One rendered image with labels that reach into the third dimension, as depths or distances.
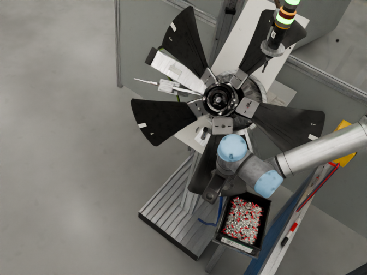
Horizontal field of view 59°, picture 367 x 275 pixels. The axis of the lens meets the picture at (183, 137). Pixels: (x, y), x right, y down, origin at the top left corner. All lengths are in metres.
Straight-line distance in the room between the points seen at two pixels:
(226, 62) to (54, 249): 1.46
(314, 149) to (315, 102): 0.96
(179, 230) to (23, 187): 1.06
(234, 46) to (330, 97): 0.68
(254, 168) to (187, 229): 1.27
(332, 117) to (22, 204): 1.93
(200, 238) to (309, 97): 1.06
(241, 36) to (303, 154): 0.65
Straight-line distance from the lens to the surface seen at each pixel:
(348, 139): 1.00
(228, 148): 0.88
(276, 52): 1.00
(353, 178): 2.21
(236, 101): 1.15
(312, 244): 2.43
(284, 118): 1.18
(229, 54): 1.45
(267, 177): 0.89
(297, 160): 1.00
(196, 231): 2.13
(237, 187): 1.25
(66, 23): 3.69
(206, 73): 1.22
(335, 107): 1.92
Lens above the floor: 2.00
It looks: 51 degrees down
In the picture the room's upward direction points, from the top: 12 degrees clockwise
